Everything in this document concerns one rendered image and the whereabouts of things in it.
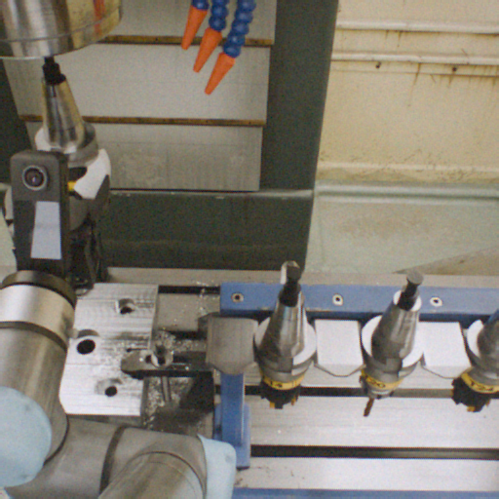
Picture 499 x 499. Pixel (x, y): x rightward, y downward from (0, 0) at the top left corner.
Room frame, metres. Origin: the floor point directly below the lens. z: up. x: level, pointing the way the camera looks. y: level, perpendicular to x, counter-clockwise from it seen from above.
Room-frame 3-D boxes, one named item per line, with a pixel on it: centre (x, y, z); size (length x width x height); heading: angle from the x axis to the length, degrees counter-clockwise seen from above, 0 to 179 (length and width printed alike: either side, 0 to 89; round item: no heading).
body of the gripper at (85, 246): (0.40, 0.20, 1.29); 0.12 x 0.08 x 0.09; 2
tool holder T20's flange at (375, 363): (0.37, -0.15, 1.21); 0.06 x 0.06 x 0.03
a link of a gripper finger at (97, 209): (0.46, 0.17, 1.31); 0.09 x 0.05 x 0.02; 169
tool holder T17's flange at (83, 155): (0.53, 0.20, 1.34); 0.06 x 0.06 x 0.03
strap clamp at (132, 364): (0.48, 0.11, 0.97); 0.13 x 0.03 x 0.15; 91
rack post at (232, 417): (0.42, 0.02, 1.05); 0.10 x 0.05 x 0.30; 1
